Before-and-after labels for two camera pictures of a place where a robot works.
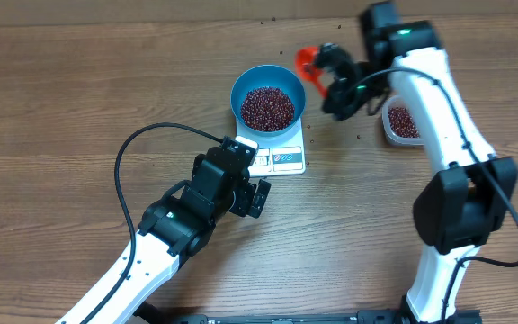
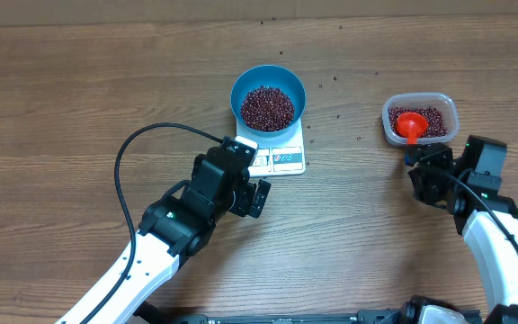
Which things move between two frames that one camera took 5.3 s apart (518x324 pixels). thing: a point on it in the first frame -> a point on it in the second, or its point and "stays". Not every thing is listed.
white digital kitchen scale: x=277 y=155 stays
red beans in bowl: x=267 y=109 stays
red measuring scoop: x=305 y=63 -> x=412 y=125
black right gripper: x=338 y=95 -> x=429 y=157
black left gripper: x=245 y=193 stays
